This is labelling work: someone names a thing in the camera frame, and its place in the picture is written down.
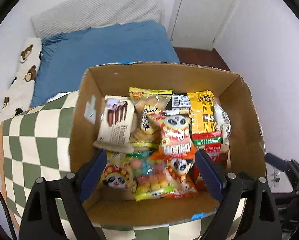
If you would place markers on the white door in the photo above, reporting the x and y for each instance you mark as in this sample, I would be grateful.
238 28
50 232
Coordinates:
197 24

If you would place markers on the yellow black noodle packet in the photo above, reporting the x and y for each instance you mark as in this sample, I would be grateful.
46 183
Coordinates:
200 106

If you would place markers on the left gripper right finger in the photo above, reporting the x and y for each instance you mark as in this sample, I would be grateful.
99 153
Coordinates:
212 174

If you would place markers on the grey white pillow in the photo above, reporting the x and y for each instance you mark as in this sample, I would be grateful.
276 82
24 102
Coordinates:
75 15

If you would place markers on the white cookie snack packet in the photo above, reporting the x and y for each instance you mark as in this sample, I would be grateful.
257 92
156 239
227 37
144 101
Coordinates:
222 123

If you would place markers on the green white checkered mat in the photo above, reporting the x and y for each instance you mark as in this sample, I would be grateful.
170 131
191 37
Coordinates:
35 144

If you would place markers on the orange panda snack bag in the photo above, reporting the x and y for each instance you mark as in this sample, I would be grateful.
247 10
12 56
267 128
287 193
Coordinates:
178 176
175 139

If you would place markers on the bear print pillow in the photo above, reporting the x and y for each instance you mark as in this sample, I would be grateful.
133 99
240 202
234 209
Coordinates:
20 93

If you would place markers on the clear yellow biscuit bag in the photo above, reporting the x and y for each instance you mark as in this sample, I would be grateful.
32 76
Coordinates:
147 101

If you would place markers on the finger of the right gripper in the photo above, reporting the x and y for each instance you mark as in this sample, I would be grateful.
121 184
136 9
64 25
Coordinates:
276 162

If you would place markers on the cardboard milk box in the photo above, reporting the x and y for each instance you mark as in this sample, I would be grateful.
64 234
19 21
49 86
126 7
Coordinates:
137 120

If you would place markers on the colourful candy ball bag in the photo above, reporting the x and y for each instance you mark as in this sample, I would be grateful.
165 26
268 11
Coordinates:
153 179

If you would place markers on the chocolate wafer stick packet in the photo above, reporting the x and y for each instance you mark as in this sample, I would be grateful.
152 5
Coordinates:
116 125

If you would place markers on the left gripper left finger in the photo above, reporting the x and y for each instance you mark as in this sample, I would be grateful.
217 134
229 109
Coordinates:
90 173

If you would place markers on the blue bed sheet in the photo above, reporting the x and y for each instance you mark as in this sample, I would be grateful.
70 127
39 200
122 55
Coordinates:
66 56

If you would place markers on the red green snack packet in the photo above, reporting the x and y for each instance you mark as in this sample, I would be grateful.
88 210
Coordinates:
211 143

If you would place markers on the yellow panda snack bag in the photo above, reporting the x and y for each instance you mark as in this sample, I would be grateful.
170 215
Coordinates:
118 173

